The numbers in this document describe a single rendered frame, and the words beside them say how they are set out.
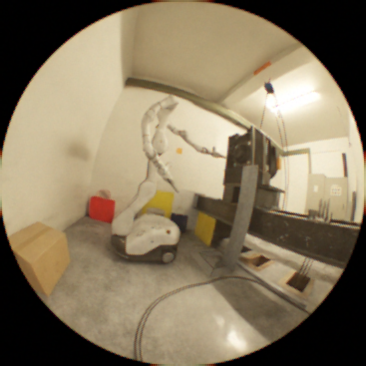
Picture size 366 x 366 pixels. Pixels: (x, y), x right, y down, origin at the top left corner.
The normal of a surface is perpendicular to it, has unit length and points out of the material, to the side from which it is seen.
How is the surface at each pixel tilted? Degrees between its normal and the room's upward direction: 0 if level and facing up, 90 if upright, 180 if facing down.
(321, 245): 90
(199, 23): 180
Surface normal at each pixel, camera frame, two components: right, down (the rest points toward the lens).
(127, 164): 0.32, 0.01
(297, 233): -0.93, -0.18
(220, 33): -0.18, 0.98
